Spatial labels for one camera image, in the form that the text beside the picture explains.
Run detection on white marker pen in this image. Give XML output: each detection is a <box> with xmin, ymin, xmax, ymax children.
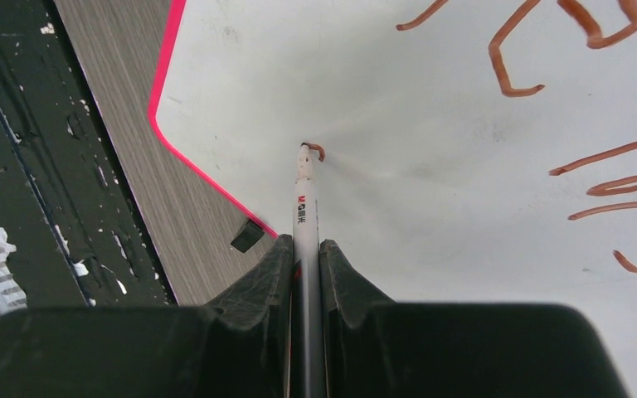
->
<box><xmin>289</xmin><ymin>143</ymin><xmax>327</xmax><ymax>397</ymax></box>

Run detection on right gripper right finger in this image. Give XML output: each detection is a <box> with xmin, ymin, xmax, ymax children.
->
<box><xmin>319</xmin><ymin>240</ymin><xmax>627</xmax><ymax>397</ymax></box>

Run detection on pink framed whiteboard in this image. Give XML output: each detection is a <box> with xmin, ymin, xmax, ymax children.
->
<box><xmin>149</xmin><ymin>1</ymin><xmax>637</xmax><ymax>397</ymax></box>

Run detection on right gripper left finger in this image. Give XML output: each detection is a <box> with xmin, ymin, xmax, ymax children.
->
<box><xmin>0</xmin><ymin>235</ymin><xmax>293</xmax><ymax>397</ymax></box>

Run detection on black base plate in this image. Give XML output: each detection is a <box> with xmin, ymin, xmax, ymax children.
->
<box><xmin>0</xmin><ymin>1</ymin><xmax>176</xmax><ymax>308</ymax></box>

